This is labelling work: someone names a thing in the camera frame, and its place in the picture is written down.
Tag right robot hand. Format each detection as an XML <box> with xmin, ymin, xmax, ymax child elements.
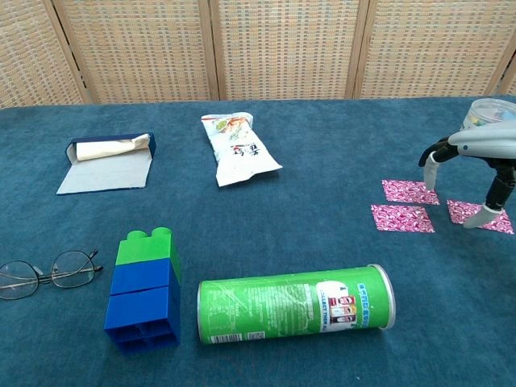
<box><xmin>418</xmin><ymin>118</ymin><xmax>516</xmax><ymax>230</ymax></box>

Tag pink patterned paper square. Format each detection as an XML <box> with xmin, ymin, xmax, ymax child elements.
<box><xmin>447</xmin><ymin>199</ymin><xmax>515</xmax><ymax>235</ymax></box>
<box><xmin>370</xmin><ymin>204</ymin><xmax>435</xmax><ymax>234</ymax></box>
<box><xmin>381</xmin><ymin>179</ymin><xmax>441</xmax><ymax>206</ymax></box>

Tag clear jar of binder clips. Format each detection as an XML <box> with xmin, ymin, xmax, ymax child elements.
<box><xmin>463</xmin><ymin>98</ymin><xmax>516</xmax><ymax>132</ymax></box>

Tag woven folding screen panel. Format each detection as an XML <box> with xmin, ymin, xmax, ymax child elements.
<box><xmin>42</xmin><ymin>0</ymin><xmax>221</xmax><ymax>105</ymax></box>
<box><xmin>0</xmin><ymin>0</ymin><xmax>93</xmax><ymax>109</ymax></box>
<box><xmin>207</xmin><ymin>0</ymin><xmax>370</xmax><ymax>102</ymax></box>
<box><xmin>353</xmin><ymin>0</ymin><xmax>516</xmax><ymax>100</ymax></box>
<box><xmin>494</xmin><ymin>60</ymin><xmax>516</xmax><ymax>97</ymax></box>

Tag blue carpet table cover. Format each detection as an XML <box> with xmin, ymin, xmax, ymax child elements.
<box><xmin>0</xmin><ymin>94</ymin><xmax>516</xmax><ymax>387</ymax></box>

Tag white snack bag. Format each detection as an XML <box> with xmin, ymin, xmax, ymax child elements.
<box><xmin>201</xmin><ymin>112</ymin><xmax>284</xmax><ymax>188</ymax></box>

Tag green chip can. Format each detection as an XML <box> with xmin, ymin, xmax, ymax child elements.
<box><xmin>197</xmin><ymin>264</ymin><xmax>397</xmax><ymax>346</ymax></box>

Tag green toy building block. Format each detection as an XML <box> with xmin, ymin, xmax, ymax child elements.
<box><xmin>114</xmin><ymin>227</ymin><xmax>181</xmax><ymax>283</ymax></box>

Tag blue toy building block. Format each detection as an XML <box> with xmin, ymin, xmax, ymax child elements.
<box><xmin>109</xmin><ymin>257</ymin><xmax>181</xmax><ymax>298</ymax></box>
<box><xmin>103</xmin><ymin>281</ymin><xmax>181</xmax><ymax>356</ymax></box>

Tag open blue cardboard box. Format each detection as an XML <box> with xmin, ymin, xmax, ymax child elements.
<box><xmin>56</xmin><ymin>131</ymin><xmax>157</xmax><ymax>196</ymax></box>

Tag cream paper sheet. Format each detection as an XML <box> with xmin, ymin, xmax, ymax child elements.
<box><xmin>75</xmin><ymin>135</ymin><xmax>151</xmax><ymax>162</ymax></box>

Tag thin metal frame eyeglasses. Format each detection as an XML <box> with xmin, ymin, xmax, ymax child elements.
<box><xmin>0</xmin><ymin>248</ymin><xmax>104</xmax><ymax>301</ymax></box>

